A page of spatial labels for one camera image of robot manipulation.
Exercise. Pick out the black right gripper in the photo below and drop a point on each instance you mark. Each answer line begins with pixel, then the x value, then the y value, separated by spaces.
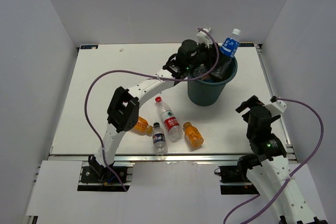
pixel 251 100

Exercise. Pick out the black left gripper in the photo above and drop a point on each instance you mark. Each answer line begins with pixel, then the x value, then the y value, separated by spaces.
pixel 210 53

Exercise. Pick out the tall blue label water bottle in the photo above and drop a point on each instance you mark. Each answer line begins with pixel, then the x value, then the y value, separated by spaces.
pixel 228 50

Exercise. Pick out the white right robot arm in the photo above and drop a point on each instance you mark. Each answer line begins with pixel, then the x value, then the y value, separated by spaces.
pixel 267 168

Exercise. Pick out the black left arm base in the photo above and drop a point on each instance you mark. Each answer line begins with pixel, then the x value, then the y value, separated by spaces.
pixel 90 181

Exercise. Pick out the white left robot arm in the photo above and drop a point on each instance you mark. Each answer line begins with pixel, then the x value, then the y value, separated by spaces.
pixel 123 110

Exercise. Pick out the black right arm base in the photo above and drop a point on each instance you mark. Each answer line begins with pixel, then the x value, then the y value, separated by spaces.
pixel 233 179

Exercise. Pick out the dark green plastic bin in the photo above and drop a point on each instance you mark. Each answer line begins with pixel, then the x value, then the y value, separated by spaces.
pixel 206 90

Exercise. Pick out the orange juice bottle right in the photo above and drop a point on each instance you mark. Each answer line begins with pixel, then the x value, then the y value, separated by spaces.
pixel 193 136

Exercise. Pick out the orange juice bottle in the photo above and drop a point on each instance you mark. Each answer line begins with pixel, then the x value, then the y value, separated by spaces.
pixel 142 126
pixel 193 136

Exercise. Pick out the red label water bottle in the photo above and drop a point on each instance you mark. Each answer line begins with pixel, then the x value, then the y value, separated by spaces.
pixel 169 120

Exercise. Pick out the orange juice bottle left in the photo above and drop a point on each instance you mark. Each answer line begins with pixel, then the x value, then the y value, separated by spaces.
pixel 142 126

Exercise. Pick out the pepsi bottle black cap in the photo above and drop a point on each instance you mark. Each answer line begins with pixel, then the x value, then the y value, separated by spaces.
pixel 159 142

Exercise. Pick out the blue sticker left corner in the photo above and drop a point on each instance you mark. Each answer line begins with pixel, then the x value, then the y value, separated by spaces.
pixel 88 47

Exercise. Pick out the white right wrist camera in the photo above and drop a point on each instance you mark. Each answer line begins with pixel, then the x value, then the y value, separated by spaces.
pixel 276 108

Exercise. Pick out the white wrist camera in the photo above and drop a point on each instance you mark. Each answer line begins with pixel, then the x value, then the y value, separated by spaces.
pixel 203 37
pixel 276 108

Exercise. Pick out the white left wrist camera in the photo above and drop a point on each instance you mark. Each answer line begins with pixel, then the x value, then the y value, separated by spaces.
pixel 203 37

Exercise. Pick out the aluminium table front rail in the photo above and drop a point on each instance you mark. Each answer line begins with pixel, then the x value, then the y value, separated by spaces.
pixel 153 158

